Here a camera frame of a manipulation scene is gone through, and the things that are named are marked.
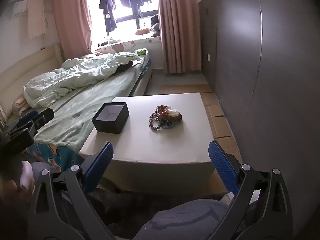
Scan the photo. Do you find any pink curtain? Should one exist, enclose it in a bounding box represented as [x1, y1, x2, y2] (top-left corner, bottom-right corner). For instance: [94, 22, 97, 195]
[157, 0, 202, 74]
[51, 0, 93, 58]

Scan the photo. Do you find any person's left hand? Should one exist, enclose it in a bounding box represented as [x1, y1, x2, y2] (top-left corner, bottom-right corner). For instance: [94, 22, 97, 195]
[0, 160, 35, 203]

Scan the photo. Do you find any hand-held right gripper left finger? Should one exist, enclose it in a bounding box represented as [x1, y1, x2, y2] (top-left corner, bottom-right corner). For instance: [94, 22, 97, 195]
[27, 141, 114, 240]

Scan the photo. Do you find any white low table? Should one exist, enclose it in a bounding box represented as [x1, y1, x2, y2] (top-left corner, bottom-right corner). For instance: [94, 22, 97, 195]
[79, 92, 221, 195]

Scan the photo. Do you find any printed windowsill cushion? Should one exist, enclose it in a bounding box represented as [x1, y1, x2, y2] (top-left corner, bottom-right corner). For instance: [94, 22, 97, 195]
[96, 36, 161, 55]

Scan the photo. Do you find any pile of beaded bracelets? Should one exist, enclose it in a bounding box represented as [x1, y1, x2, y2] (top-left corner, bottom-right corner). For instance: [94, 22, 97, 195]
[149, 105, 183, 131]

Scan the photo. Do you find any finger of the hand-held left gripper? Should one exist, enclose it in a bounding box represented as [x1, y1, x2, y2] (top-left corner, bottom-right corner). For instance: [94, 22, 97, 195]
[32, 108, 55, 132]
[20, 111, 38, 124]

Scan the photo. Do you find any dark plush toy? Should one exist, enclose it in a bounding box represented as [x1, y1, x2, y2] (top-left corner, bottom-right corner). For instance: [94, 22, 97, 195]
[150, 14, 160, 37]

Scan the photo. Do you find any pink pillow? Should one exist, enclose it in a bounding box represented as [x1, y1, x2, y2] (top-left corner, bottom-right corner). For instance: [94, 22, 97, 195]
[12, 95, 32, 117]

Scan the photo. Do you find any teal printed blanket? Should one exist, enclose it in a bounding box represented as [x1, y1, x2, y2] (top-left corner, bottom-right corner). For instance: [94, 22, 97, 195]
[27, 141, 86, 173]

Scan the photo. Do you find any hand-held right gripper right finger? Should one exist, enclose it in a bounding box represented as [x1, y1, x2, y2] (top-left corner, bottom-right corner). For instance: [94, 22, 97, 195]
[208, 141, 294, 240]

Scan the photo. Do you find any pale pink towel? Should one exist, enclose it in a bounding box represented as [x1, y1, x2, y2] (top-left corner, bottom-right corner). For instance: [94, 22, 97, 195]
[26, 0, 47, 39]

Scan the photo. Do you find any white crumpled duvet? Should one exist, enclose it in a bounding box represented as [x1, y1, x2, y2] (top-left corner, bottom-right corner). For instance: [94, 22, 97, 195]
[24, 51, 150, 108]

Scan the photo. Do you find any grey wardrobe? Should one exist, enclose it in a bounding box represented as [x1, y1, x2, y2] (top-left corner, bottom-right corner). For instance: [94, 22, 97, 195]
[198, 0, 320, 240]

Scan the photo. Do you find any black cardboard box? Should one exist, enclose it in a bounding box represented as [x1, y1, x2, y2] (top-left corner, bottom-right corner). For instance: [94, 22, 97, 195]
[91, 102, 130, 134]

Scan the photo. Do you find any black cloth on bed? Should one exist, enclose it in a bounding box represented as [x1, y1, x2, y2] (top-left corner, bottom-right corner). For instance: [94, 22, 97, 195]
[117, 61, 134, 73]

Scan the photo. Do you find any green bed sheet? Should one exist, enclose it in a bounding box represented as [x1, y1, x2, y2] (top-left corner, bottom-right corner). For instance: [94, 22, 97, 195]
[34, 55, 152, 153]

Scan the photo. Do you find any dark fluffy rug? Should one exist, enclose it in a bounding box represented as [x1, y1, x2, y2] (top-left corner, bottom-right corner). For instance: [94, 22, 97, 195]
[86, 186, 227, 240]

